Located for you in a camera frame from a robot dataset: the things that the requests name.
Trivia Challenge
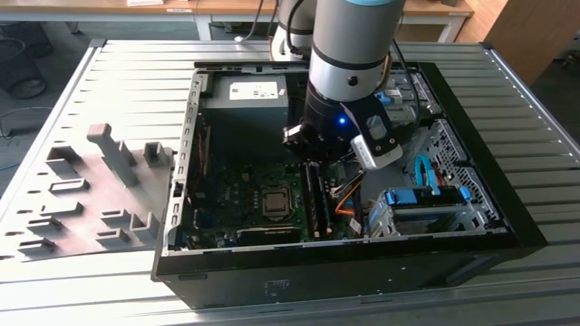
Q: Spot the blue plastic drive carrier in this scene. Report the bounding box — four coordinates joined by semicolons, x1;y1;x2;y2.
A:
375;88;400;107

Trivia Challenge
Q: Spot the grey power supply unit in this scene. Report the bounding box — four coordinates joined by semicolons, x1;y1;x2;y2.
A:
200;75;291;164

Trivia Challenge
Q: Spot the silver CPU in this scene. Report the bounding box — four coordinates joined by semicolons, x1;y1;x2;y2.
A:
261;193;284;211

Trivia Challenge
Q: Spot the blue disk carrier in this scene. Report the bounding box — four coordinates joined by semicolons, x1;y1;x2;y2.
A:
384;188;472;208

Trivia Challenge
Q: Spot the CPU socket with cover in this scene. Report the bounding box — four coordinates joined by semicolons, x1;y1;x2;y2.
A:
255;184;295;222

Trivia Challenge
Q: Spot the green motherboard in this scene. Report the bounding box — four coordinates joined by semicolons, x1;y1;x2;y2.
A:
188;162;364;249

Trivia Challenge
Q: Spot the black disk drive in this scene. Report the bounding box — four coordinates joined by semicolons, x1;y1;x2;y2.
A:
415;187;463;206

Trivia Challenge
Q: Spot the grey metal disk bay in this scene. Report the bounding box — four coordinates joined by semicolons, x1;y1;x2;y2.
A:
364;185;508;238

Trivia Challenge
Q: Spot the black expansion card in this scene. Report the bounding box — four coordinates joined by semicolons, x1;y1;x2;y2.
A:
235;226;303;246

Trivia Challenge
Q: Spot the black PC case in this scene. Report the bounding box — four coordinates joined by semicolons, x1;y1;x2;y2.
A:
149;60;549;310

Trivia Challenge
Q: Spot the grey parts rack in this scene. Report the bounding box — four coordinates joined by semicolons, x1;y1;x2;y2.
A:
0;122;177;262

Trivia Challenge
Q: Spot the wooden cabinet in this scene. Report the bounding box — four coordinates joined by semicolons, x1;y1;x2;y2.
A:
455;0;580;88

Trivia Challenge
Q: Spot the black chair base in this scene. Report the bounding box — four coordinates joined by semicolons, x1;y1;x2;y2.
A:
553;40;580;71

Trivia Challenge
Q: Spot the wooden desk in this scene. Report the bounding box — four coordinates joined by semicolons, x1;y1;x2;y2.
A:
0;0;475;43

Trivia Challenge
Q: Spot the black wheeled bin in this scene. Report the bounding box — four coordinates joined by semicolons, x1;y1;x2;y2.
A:
0;22;55;100

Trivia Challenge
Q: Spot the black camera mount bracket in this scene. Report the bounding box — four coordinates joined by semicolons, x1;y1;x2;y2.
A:
339;96;404;157

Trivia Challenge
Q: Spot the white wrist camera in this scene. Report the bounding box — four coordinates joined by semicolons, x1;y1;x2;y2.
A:
351;134;404;170

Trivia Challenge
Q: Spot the black wire bundle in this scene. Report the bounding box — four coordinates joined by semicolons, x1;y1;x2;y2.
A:
329;120;436;200

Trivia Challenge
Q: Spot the copper coloured hose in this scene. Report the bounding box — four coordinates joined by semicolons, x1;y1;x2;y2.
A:
381;50;395;91

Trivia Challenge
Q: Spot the blue SATA wire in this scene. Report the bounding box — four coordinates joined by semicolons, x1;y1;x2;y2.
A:
415;154;443;196

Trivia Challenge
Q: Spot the orange wire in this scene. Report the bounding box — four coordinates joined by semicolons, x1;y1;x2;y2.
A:
333;183;364;217

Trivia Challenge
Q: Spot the grey cable with plug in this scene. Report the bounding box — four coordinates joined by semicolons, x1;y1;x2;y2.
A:
233;0;267;43

